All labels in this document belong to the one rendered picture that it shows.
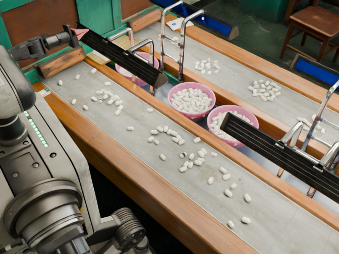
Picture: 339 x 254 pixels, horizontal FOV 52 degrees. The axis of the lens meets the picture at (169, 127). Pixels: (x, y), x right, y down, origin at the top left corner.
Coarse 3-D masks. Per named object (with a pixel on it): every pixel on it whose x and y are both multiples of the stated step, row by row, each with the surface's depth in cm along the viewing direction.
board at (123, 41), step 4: (124, 36) 234; (116, 40) 231; (120, 40) 231; (124, 40) 231; (128, 40) 231; (120, 44) 227; (124, 44) 228; (128, 44) 228; (124, 48) 224; (128, 48) 224; (88, 56) 217; (92, 56) 217; (96, 56) 218; (96, 60) 215; (100, 60) 215; (104, 60) 215; (108, 60) 215; (100, 64) 212; (104, 64) 214
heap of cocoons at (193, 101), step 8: (176, 96) 199; (184, 96) 201; (192, 96) 199; (200, 96) 200; (176, 104) 197; (184, 104) 194; (192, 104) 195; (200, 104) 195; (208, 104) 195; (192, 112) 190
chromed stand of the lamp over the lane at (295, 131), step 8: (296, 128) 131; (288, 136) 128; (296, 136) 139; (336, 144) 125; (304, 152) 143; (328, 152) 123; (336, 152) 124; (312, 160) 141; (320, 160) 121; (328, 160) 121; (280, 168) 156; (328, 168) 138; (280, 176) 159; (312, 192) 150
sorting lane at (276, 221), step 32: (64, 96) 197; (96, 96) 197; (128, 96) 198; (160, 160) 167; (192, 160) 167; (224, 160) 168; (192, 192) 155; (256, 192) 156; (224, 224) 144; (256, 224) 145; (288, 224) 145; (320, 224) 145
